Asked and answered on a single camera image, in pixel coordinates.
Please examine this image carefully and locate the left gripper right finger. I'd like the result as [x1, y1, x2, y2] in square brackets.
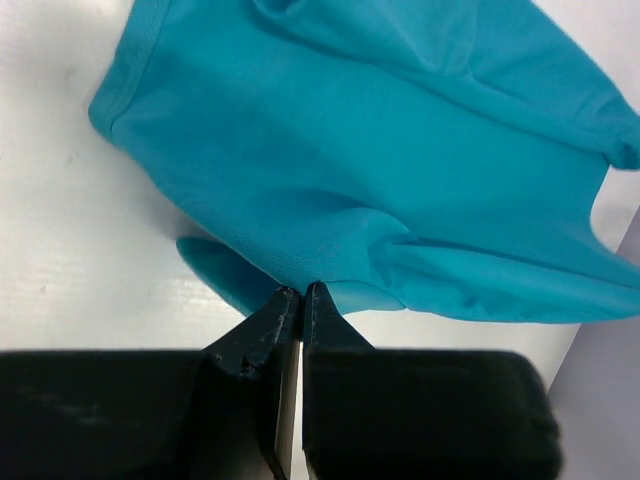
[302, 283, 563, 480]

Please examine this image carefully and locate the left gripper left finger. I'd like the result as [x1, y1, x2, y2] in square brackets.
[1, 287, 300, 479]

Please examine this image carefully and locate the teal t shirt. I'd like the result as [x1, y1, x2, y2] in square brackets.
[89, 1, 639, 323]

